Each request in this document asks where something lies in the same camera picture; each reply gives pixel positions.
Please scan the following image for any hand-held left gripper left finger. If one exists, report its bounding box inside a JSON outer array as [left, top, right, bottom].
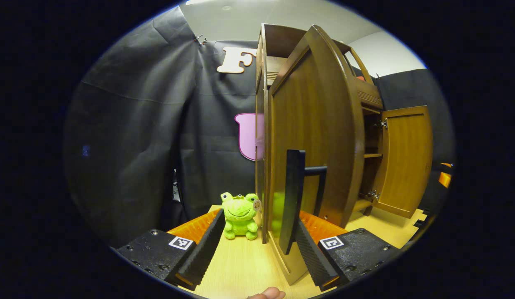
[[116, 208, 226, 291]]

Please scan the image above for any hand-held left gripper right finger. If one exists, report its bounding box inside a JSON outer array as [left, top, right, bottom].
[[295, 210, 401, 292]]

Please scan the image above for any wooden shoe cabinet door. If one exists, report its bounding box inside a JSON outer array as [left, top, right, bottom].
[[266, 25, 366, 286], [371, 105, 433, 219]]

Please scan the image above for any black door handle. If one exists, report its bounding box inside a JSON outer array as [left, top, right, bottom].
[[278, 149, 327, 255]]

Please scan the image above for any brown wooden double-door shoe cabinet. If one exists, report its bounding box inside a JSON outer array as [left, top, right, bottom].
[[255, 23, 384, 245]]

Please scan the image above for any wooden cabinet drawer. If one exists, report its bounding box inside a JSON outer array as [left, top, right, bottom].
[[356, 78, 383, 110]]

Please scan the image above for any green frog plush toy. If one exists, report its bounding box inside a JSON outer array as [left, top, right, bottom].
[[220, 192, 262, 240]]

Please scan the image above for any black backdrop cloth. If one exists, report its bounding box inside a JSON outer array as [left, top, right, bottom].
[[62, 6, 456, 248]]

